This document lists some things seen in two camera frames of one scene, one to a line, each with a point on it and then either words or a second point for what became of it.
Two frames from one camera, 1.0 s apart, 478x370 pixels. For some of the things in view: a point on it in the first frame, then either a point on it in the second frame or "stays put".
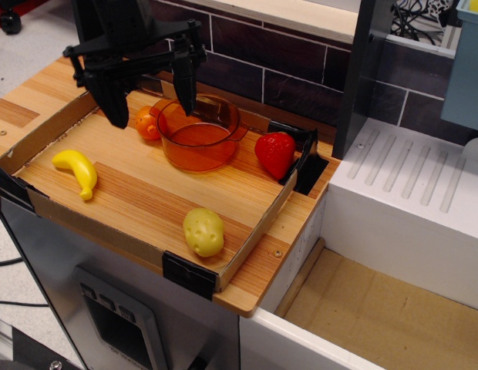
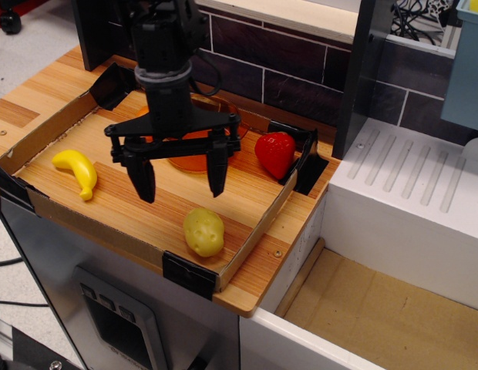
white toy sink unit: x=391 y=274 stays put
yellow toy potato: x=204 y=232 stays put
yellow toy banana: x=70 y=159 stays put
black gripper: x=121 y=36 to x=173 y=126
